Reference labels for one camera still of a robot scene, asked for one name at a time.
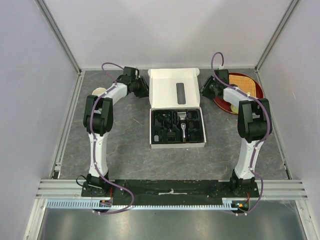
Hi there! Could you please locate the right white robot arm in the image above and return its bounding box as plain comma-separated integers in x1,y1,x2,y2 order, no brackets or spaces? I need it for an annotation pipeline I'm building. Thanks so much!
200,69,272,197

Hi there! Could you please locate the light green cup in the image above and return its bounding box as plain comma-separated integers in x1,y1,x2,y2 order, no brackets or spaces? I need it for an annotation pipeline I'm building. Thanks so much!
230,104,239,114

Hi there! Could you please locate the dark green mug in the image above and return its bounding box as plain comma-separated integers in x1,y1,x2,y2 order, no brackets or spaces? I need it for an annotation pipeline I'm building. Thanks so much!
92,87,106,96

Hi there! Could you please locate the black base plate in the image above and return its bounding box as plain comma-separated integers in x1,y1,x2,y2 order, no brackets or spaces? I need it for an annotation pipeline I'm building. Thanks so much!
81,179,260,207

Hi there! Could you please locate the woven bamboo mat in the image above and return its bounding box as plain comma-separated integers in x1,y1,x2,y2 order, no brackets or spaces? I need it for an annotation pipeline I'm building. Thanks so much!
229,74,257,97

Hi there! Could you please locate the white cardboard box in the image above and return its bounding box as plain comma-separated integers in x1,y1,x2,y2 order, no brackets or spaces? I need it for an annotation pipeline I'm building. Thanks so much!
148,68,207,149

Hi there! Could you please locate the silver black hair clipper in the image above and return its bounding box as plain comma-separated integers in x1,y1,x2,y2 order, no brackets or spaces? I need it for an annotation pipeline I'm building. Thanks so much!
177,111,188,143

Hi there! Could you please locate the white slotted cable duct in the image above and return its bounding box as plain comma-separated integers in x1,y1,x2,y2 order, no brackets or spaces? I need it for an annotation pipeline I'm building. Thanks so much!
46,199,249,211

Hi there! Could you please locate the black comb guard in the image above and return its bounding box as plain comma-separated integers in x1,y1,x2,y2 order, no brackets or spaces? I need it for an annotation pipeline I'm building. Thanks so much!
166,132,176,142

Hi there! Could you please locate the black plastic tray insert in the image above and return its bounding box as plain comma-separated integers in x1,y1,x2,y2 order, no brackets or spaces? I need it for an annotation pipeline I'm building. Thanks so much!
150,108,205,145

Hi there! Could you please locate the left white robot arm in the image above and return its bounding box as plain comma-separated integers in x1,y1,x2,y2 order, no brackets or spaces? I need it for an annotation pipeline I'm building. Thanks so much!
81,66,149,197

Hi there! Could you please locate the red round tray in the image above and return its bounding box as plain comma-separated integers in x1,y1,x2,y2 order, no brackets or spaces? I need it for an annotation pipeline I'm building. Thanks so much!
213,72,264,115

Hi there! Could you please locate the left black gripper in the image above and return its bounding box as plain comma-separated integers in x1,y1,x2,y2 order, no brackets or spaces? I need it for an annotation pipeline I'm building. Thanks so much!
132,76,154,99

